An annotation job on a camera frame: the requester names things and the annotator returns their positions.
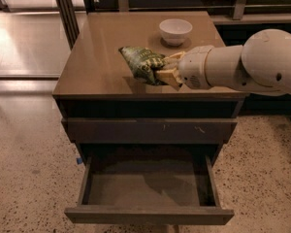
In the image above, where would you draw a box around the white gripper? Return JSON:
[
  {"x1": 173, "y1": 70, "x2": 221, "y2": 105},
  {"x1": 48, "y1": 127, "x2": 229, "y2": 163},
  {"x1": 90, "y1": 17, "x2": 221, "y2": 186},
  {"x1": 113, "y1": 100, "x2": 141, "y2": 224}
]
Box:
[{"x1": 155, "y1": 46, "x2": 213, "y2": 90}]

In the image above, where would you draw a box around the green jalapeno chip bag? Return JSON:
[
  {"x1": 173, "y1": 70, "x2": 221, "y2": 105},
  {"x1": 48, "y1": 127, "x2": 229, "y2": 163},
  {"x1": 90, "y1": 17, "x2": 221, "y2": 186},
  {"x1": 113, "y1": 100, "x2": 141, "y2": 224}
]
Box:
[{"x1": 118, "y1": 47, "x2": 166, "y2": 85}]

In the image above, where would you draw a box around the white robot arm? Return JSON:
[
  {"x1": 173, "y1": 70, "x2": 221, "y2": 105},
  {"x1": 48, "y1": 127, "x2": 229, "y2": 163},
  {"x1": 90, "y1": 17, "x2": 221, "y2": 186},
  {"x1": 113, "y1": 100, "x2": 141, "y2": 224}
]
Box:
[{"x1": 155, "y1": 29, "x2": 291, "y2": 96}]

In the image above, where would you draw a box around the grey drawer cabinet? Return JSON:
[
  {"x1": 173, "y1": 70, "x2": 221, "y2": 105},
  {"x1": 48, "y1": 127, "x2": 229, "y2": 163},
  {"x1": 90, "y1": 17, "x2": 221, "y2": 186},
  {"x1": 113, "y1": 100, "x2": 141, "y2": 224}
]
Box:
[{"x1": 53, "y1": 12, "x2": 246, "y2": 159}]

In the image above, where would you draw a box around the closed top drawer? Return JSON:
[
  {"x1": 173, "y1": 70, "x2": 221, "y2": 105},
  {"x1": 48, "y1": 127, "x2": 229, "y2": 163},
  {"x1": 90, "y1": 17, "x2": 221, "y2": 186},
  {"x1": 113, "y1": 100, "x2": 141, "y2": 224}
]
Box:
[{"x1": 62, "y1": 117, "x2": 237, "y2": 145}]

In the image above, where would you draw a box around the open middle drawer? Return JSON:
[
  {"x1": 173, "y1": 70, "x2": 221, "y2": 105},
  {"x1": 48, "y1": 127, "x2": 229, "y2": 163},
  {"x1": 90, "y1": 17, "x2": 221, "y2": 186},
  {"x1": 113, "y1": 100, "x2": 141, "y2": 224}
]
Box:
[{"x1": 65, "y1": 153, "x2": 234, "y2": 225}]

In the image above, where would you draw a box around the white ceramic bowl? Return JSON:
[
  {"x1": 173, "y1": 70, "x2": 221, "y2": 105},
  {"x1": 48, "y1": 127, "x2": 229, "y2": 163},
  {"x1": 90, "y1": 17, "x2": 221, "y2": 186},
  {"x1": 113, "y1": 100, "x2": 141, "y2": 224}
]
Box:
[{"x1": 159, "y1": 18, "x2": 193, "y2": 46}]

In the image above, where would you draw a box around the blue tape piece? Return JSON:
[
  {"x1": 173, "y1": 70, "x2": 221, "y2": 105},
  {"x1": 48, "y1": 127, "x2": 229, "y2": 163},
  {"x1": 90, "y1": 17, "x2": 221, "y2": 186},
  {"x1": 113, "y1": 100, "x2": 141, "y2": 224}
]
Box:
[{"x1": 77, "y1": 157, "x2": 82, "y2": 164}]

